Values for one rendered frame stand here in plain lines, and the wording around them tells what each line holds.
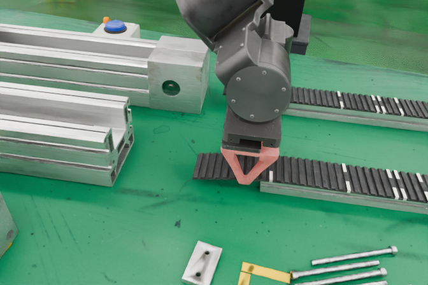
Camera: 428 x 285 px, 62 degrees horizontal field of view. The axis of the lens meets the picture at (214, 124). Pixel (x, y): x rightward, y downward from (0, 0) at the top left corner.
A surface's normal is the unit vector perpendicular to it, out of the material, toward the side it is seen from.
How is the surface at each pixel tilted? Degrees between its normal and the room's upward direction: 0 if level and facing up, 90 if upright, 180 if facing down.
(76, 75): 90
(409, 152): 0
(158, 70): 90
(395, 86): 0
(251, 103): 89
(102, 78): 90
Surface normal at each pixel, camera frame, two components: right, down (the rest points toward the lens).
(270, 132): 0.06, -0.80
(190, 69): -0.13, 0.60
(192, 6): -0.40, 0.28
